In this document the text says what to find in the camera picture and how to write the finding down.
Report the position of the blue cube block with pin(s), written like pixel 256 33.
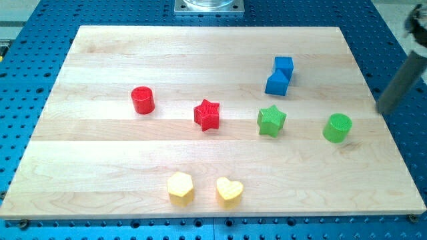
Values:
pixel 285 64

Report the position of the blue triangle block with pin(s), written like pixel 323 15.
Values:
pixel 278 82

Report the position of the green cylinder block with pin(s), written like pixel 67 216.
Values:
pixel 337 128

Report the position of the green star block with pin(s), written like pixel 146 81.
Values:
pixel 270 121

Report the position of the yellow heart block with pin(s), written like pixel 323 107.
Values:
pixel 228 193

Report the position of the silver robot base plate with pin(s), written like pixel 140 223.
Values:
pixel 208 7

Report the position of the black robot arm end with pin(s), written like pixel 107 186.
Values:
pixel 415 24

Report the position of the red star block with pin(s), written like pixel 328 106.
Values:
pixel 207 115

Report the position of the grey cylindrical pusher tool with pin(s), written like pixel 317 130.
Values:
pixel 406 77

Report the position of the red cylinder block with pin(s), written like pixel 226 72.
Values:
pixel 143 100

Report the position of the wooden board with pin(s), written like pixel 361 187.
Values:
pixel 93 156

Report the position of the yellow hexagon block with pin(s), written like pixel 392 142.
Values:
pixel 180 189

